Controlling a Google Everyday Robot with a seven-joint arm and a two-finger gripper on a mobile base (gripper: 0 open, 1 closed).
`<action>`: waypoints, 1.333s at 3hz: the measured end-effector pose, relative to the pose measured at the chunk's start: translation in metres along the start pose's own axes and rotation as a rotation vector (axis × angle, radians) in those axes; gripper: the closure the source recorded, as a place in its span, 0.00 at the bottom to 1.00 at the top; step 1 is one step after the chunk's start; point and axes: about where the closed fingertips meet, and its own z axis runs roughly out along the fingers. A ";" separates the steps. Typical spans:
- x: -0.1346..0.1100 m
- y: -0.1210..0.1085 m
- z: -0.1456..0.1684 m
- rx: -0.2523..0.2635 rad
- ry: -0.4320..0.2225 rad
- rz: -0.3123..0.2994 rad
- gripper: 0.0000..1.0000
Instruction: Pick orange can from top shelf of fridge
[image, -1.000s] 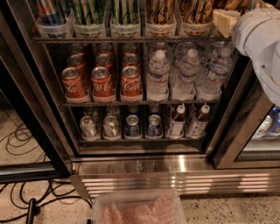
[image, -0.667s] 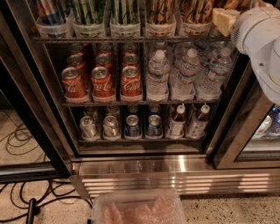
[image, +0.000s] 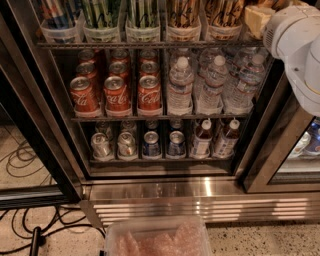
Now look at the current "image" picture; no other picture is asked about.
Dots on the coca-cola can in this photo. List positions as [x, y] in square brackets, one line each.
[149, 93]
[116, 93]
[83, 94]

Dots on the clear plastic bin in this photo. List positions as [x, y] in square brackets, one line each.
[158, 236]

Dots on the brown tea bottle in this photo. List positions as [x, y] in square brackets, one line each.
[202, 138]
[227, 139]

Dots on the front right water bottle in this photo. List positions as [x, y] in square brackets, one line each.
[249, 79]

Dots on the top wire shelf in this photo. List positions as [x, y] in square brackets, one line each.
[151, 45]

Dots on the front left water bottle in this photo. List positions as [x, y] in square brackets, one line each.
[181, 79]

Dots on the water bottle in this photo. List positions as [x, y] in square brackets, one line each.
[249, 79]
[212, 89]
[181, 79]

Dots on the orange can top left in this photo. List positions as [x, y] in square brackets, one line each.
[182, 13]

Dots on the silver can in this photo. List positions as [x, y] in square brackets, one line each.
[100, 145]
[126, 144]

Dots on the green can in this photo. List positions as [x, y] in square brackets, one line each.
[143, 14]
[100, 14]

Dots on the green can top left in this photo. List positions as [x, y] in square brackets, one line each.
[100, 14]

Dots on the front left Coca-Cola can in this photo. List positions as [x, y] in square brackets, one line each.
[83, 94]

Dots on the middle wire shelf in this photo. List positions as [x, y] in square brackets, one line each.
[159, 117]

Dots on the stainless fridge bottom grille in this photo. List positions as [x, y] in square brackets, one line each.
[216, 200]

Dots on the brown tea bottle right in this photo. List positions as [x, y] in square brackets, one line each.
[227, 139]

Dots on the front right Coca-Cola can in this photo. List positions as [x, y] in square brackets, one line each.
[149, 93]

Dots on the orange can top middle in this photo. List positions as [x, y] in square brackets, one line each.
[224, 13]

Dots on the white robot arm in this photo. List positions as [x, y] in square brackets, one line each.
[292, 34]

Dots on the blue Pepsi can right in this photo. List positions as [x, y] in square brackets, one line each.
[176, 146]

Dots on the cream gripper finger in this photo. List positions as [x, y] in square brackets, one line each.
[256, 19]

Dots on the blue can top shelf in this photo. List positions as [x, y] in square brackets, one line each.
[60, 14]

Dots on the blue Pepsi can left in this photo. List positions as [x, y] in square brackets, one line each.
[151, 146]

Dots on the silver can left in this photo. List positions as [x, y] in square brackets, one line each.
[100, 145]

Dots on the blue pepsi can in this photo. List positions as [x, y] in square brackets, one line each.
[176, 146]
[151, 146]

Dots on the front middle water bottle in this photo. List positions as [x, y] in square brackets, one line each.
[212, 89]

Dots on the brown tea bottle left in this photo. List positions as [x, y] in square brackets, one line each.
[202, 138]

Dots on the wire shelf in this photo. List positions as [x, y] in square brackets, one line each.
[159, 117]
[151, 45]

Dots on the open glass fridge door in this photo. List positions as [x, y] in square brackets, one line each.
[22, 100]

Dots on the front middle Coca-Cola can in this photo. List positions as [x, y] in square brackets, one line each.
[116, 93]

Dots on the orange soda can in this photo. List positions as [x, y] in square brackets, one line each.
[273, 4]

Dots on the closed right fridge door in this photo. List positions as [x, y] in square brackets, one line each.
[275, 170]

